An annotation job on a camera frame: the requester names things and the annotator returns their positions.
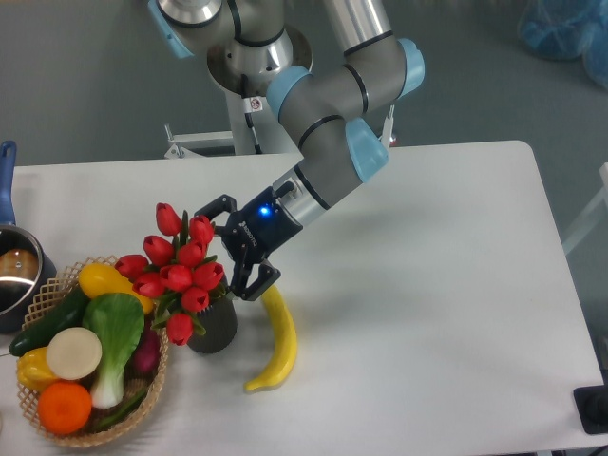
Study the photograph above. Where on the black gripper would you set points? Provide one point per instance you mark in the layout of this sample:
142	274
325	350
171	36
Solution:
250	235

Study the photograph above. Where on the red tulip bouquet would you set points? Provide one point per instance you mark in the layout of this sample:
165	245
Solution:
176	271

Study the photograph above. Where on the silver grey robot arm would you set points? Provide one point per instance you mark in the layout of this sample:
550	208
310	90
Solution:
313	187

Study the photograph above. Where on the dark grey ribbed vase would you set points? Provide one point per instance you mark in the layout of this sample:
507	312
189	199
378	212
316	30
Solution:
219	320

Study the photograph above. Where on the yellow banana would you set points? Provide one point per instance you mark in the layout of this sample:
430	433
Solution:
282	362

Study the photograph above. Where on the green bok choy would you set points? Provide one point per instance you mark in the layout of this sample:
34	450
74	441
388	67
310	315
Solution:
118	320

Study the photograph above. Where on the yellow squash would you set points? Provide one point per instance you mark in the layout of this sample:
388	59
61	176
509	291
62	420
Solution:
98	279

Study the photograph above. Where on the purple eggplant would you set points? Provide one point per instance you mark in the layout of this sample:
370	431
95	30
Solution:
146	357

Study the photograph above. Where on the green cucumber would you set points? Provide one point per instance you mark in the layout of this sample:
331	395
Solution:
67	314

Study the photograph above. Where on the woven wicker basket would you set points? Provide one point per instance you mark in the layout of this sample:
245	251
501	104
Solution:
51	294

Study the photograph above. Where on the white round radish slice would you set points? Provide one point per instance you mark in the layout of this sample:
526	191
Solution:
74	353

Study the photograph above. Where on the blue saucepan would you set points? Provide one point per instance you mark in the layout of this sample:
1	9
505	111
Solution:
25	266

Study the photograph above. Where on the green chili pepper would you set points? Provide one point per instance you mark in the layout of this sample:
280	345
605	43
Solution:
121	413

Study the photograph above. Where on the orange fruit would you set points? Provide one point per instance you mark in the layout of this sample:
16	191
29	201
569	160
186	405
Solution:
64	407

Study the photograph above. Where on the yellow bell pepper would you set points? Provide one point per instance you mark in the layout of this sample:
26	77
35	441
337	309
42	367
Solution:
33	370

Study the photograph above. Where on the blue plastic bag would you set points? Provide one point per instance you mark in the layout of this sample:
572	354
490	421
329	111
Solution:
568	30

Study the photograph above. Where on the black device at table edge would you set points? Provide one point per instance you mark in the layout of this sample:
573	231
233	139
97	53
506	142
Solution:
591	404

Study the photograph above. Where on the white frame at right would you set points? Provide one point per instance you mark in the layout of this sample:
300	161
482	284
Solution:
588	218

